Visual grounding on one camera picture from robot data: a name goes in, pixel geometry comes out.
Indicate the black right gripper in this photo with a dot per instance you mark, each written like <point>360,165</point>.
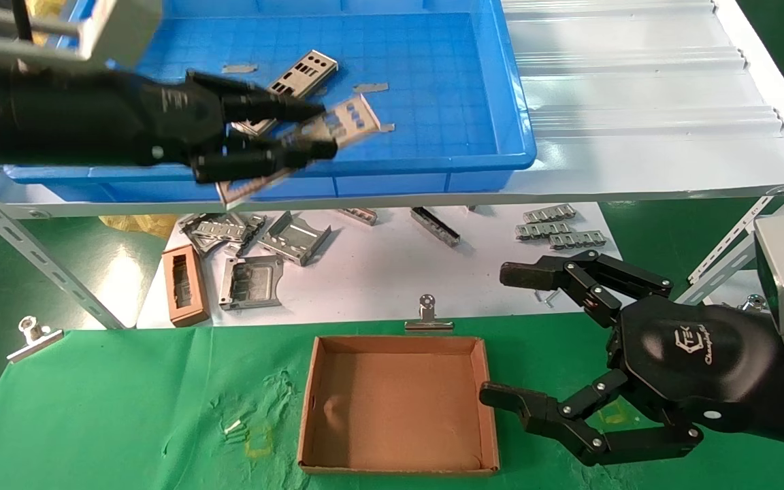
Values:
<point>691,361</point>

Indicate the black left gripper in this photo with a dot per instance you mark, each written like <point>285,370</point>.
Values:
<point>160,119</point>

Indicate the metal io shield plate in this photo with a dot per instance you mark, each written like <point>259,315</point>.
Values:
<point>303,71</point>
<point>351,119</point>

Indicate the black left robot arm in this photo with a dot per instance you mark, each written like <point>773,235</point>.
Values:
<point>38,116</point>

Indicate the brown cardboard box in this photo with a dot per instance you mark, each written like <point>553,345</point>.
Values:
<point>399,408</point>

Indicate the blue plastic tray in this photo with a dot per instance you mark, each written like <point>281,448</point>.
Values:
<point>433,68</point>

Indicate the small brown cardboard tray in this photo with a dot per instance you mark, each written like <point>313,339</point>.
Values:
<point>186,306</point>

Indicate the small metal hex key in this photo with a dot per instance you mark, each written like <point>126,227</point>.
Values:
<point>547,297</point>

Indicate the slotted metal clip strip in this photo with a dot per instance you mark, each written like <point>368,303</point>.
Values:
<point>548,214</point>
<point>577,240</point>
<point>542,231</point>

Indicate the small metal clip part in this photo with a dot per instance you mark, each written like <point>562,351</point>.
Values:
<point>359,216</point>

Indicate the dark metal bar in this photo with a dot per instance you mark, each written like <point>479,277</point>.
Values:
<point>435,226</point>

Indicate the white paper sheet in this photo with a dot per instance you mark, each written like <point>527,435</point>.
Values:
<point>378,272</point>

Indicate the slotted metal angle brace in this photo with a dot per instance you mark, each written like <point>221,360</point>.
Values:
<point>725,258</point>
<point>28,246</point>

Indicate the white metal rack shelf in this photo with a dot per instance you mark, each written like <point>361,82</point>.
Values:
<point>637,136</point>

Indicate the green table cloth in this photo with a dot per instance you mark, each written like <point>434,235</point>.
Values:
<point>160,381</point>

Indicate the small white tape scrap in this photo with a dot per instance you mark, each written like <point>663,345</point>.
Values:
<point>232,427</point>

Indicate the small bent metal bracket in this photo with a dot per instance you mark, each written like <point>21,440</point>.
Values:
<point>254,224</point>

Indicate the u-shaped metal bracket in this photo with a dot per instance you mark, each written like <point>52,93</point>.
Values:
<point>293,239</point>

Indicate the flat square metal bracket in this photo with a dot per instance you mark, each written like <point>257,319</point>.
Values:
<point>252,282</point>

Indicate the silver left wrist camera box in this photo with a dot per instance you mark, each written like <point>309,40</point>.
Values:
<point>120,30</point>

